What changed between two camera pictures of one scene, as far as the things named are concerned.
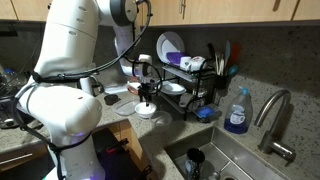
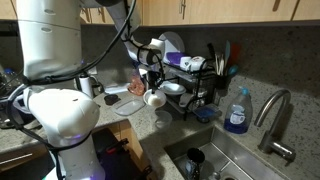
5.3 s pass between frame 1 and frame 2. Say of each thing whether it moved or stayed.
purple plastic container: stayed
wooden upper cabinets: stayed
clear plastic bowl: stayed
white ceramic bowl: moved
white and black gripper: moved
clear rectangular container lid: stayed
